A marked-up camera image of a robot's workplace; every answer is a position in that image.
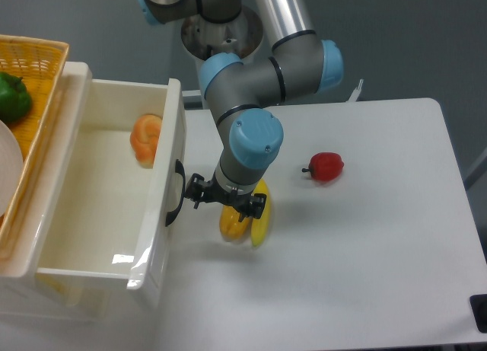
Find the red bell pepper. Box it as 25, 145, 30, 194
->
301, 152, 344, 182

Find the yellow woven basket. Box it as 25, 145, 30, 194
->
1, 35, 69, 257

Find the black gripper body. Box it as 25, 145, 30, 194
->
208, 174, 255, 209

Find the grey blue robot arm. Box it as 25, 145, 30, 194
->
138, 0, 344, 219

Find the white table bracket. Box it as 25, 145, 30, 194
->
348, 78, 364, 103

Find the yellow banana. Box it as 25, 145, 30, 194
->
250, 179, 272, 247

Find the yellow bell pepper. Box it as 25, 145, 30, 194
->
219, 206, 251, 241

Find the black corner object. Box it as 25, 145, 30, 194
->
469, 294, 487, 333

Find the orange bread roll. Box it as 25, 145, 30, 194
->
130, 114, 162, 168

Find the green bell pepper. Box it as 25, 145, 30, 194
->
1, 72, 32, 123

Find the white top drawer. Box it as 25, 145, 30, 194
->
37, 79, 186, 309

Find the white drawer cabinet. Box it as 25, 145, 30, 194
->
0, 61, 111, 324

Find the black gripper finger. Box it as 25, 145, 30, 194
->
184, 173, 214, 209
237, 193, 266, 222

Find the white plate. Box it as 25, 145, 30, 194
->
0, 122, 24, 215

